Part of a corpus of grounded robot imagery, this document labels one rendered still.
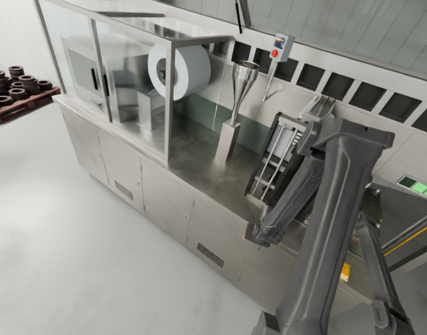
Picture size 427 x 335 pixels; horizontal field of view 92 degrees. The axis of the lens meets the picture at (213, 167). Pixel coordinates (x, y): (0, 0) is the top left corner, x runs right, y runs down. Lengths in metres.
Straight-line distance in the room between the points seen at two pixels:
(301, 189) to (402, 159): 1.05
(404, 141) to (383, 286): 0.81
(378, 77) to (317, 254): 1.13
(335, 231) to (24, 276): 2.12
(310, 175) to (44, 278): 2.00
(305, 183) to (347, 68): 0.95
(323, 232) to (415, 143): 1.18
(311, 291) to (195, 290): 1.61
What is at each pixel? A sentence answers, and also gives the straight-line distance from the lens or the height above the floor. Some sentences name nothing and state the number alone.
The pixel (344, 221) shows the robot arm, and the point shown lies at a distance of 0.35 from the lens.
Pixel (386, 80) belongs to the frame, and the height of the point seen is 1.61.
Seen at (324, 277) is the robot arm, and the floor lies 1.55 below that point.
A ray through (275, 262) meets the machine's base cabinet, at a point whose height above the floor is 0.69.
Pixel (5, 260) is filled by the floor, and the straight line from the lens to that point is 2.35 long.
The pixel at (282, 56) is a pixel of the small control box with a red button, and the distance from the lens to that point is 1.08.
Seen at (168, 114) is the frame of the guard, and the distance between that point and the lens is 1.22.
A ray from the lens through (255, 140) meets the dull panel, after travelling 1.62.
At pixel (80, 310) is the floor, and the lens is 1.97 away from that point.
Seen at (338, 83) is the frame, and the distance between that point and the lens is 1.46.
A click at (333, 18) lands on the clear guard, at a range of 1.24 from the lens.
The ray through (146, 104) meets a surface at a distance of 1.35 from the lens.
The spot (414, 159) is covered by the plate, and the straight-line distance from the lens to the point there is 1.52.
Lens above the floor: 1.82
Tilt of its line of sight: 41 degrees down
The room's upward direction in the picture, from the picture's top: 13 degrees clockwise
